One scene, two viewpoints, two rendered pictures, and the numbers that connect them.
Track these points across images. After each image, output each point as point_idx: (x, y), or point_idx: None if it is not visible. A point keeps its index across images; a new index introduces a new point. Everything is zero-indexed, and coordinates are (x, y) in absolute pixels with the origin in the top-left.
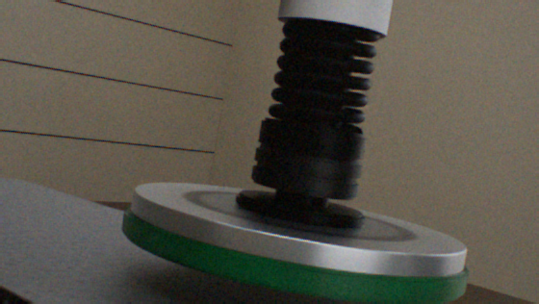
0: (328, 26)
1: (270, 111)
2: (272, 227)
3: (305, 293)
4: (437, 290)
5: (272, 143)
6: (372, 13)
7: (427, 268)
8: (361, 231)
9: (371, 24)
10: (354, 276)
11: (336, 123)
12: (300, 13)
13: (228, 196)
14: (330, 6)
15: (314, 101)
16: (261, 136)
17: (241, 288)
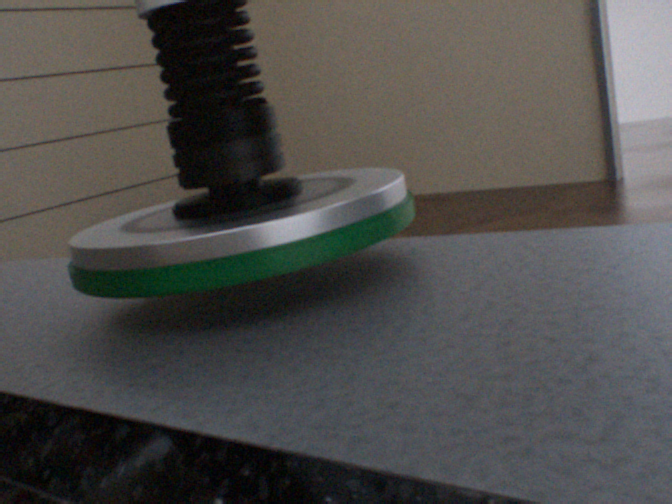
0: (185, 7)
1: (169, 114)
2: (199, 228)
3: (248, 281)
4: (378, 227)
5: (181, 145)
6: None
7: (361, 211)
8: (297, 197)
9: None
10: (289, 246)
11: (237, 102)
12: (153, 4)
13: (171, 210)
14: None
15: (202, 88)
16: (170, 142)
17: (216, 290)
